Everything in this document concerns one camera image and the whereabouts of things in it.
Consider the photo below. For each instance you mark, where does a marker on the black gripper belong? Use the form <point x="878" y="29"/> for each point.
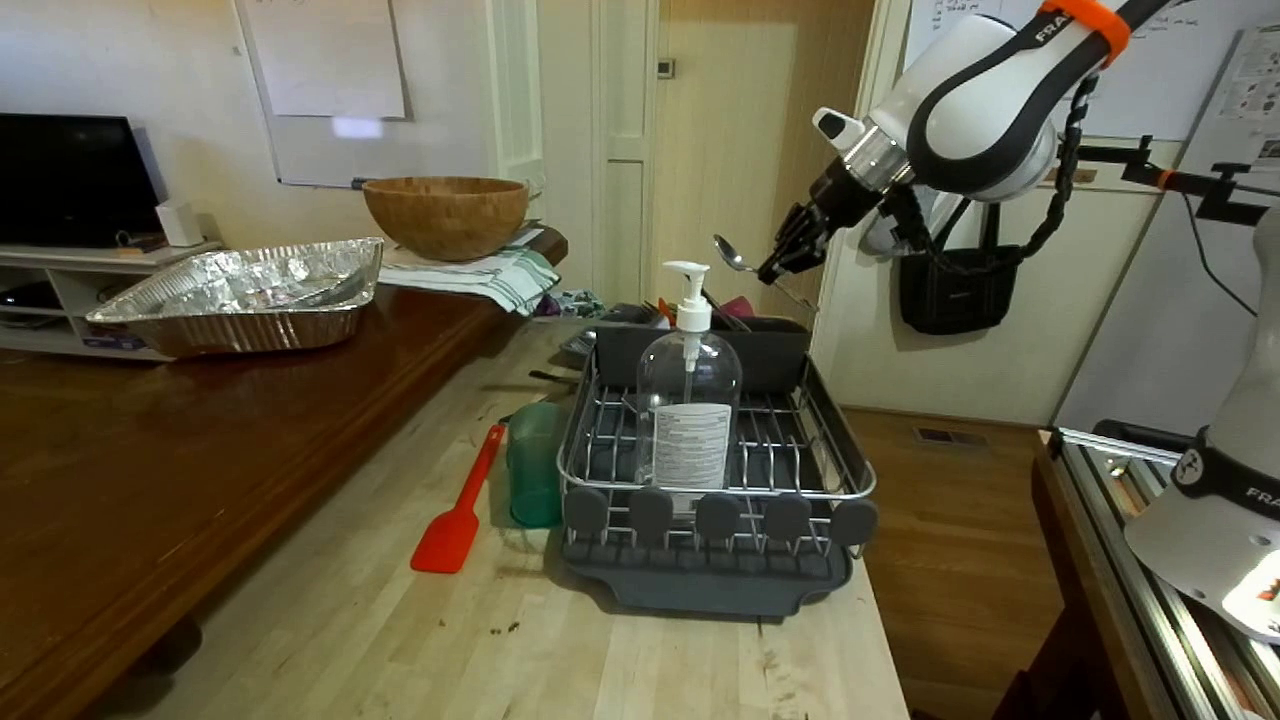
<point x="834" y="206"/>

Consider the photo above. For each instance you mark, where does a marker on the silver spoon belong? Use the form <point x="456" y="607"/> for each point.
<point x="729" y="251"/>

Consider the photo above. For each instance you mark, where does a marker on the aluminium foil tray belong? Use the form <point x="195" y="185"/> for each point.
<point x="245" y="299"/>

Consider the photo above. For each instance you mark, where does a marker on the pink plastic cup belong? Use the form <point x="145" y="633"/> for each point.
<point x="734" y="308"/>

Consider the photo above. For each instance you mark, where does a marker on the black tote bag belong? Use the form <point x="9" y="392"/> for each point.
<point x="956" y="284"/>

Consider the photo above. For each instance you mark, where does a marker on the clear soap pump bottle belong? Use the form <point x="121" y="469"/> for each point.
<point x="691" y="412"/>

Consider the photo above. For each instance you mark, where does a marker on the white door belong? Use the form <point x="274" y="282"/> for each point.
<point x="603" y="145"/>

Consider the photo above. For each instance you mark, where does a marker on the floor vent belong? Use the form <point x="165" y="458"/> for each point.
<point x="953" y="435"/>

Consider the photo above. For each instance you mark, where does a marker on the grey dish rack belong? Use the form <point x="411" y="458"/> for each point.
<point x="723" y="514"/>

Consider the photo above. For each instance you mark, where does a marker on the green striped white towel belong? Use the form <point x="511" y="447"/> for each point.
<point x="483" y="276"/>

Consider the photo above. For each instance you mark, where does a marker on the green plastic container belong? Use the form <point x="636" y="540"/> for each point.
<point x="534" y="465"/>

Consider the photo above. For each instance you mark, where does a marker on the wooden bowl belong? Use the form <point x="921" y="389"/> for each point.
<point x="445" y="217"/>

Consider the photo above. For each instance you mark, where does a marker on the large leaning white panel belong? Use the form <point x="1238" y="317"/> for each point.
<point x="1160" y="334"/>

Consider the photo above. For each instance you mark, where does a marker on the red silicone spatula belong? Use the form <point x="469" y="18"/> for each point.
<point x="453" y="524"/>

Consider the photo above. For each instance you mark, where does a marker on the small white cup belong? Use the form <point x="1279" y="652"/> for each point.
<point x="174" y="222"/>

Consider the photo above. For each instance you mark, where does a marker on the dark wooden table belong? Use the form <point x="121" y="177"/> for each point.
<point x="145" y="465"/>

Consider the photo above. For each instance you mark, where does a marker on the black monitor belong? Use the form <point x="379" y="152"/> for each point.
<point x="72" y="181"/>

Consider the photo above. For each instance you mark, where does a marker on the white media shelf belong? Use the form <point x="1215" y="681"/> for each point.
<point x="55" y="303"/>

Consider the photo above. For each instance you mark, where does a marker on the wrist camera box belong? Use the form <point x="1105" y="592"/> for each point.
<point x="843" y="130"/>

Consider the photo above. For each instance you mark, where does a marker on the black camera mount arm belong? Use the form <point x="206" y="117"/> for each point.
<point x="1187" y="181"/>

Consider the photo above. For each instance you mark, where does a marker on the wall whiteboard with writing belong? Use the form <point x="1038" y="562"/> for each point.
<point x="1201" y="64"/>

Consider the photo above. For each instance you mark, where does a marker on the aluminium frame robot table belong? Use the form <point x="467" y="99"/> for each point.
<point x="1134" y="586"/>

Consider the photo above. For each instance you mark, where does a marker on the blank wall whiteboard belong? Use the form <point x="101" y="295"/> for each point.
<point x="346" y="104"/>

